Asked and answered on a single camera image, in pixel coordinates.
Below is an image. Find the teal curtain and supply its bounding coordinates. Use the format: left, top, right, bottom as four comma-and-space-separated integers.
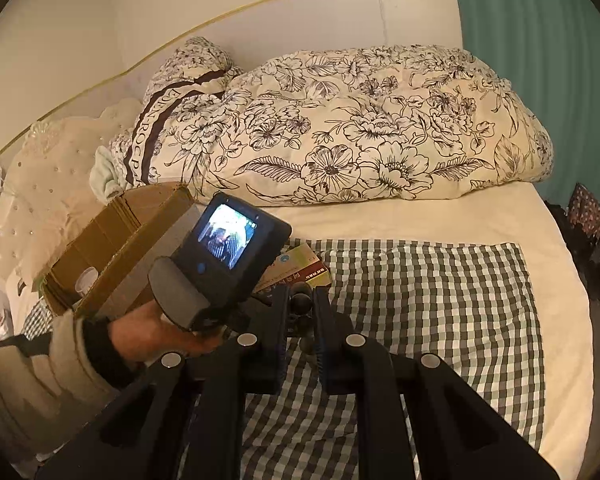
447, 0, 600, 241

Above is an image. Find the cream tufted headboard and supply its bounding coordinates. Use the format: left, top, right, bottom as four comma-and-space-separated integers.
0, 97, 146, 291

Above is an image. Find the light green cloth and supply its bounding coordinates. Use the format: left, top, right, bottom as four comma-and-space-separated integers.
90, 149, 128, 200

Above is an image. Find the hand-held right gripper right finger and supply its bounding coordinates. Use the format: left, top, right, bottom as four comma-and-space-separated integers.
312, 287, 561, 480

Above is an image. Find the green checked cloth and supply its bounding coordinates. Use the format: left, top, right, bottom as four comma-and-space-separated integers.
22, 240, 546, 480

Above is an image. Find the floral printed quilt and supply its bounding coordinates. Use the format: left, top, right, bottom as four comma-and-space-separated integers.
109, 37, 555, 208

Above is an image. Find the person's left forearm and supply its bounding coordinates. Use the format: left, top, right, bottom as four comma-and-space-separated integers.
0, 310, 136, 461

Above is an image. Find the dotted dark bag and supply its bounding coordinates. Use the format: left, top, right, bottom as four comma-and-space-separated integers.
567, 183, 600, 238

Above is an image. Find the black bag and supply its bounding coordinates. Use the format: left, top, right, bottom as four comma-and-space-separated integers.
545, 200, 600, 301

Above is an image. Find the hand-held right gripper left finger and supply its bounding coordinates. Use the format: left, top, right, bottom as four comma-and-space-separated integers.
35, 285, 288, 480

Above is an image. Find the red yellow medicine box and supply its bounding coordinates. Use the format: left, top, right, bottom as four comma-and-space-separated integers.
254, 244, 331, 293

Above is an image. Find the person's left hand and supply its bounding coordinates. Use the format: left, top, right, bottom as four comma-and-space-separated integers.
107, 300, 226, 366

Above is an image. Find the brown cardboard box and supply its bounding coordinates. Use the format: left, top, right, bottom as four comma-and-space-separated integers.
39, 182, 201, 318

